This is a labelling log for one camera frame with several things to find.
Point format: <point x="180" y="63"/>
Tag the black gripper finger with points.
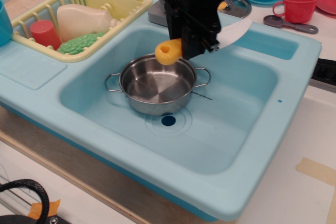
<point x="174" y="23"/>
<point x="192" y="41"/>

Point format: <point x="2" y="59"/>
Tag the yellow handled white toy knife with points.
<point x="170" y="51"/>

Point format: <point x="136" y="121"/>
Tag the metal pot lid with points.
<point x="237" y="8"/>

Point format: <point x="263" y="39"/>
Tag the stainless steel pot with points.
<point x="156" y="89"/>

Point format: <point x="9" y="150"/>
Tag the grey toy faucet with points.
<point x="157" y="13"/>

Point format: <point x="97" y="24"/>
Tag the yellow dish brush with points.
<point x="221" y="6"/>

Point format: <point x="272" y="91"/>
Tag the yellow dish drying rack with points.
<point x="125" y="11"/>

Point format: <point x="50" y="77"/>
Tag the grey plastic spoon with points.
<point x="278" y="22"/>

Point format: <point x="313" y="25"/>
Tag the green plastic vegetable toy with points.
<point x="79" y="44"/>

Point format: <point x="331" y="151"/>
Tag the cream plastic chicken toy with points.
<point x="76" y="20"/>

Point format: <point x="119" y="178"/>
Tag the red plastic mug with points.
<point x="296" y="11"/>

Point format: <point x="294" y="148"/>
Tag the red plastic cup in rack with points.
<point x="45" y="33"/>

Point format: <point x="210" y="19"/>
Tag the blue plastic cup at left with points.
<point x="6" y="29"/>

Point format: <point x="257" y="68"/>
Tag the masking tape strip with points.
<point x="316" y="170"/>

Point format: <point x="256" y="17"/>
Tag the orange tape piece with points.
<point x="36" y="209"/>

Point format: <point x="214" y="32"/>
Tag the black bracket at right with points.
<point x="325" y="71"/>

